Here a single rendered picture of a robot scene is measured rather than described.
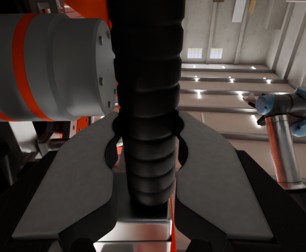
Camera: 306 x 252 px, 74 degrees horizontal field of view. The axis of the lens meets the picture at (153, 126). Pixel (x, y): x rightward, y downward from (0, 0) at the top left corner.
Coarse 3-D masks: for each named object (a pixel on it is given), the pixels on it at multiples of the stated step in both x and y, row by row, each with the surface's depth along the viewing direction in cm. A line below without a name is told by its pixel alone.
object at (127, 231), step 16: (128, 192) 16; (128, 208) 15; (144, 208) 15; (160, 208) 15; (128, 224) 14; (144, 224) 14; (160, 224) 14; (112, 240) 15; (128, 240) 15; (144, 240) 15; (160, 240) 15
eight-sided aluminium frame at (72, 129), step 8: (32, 0) 43; (40, 0) 43; (48, 0) 43; (56, 0) 44; (32, 8) 44; (40, 8) 45; (48, 8) 45; (56, 8) 44; (48, 128) 50; (56, 128) 53; (64, 128) 50; (72, 128) 53; (56, 136) 52; (64, 136) 49
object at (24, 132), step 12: (0, 132) 31; (12, 132) 31; (24, 132) 33; (0, 144) 32; (12, 144) 32; (24, 144) 33; (36, 144) 36; (12, 156) 33; (12, 168) 34; (12, 180) 36
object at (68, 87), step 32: (0, 32) 22; (32, 32) 22; (64, 32) 22; (96, 32) 23; (0, 64) 21; (32, 64) 21; (64, 64) 22; (96, 64) 22; (0, 96) 23; (32, 96) 23; (64, 96) 23; (96, 96) 23
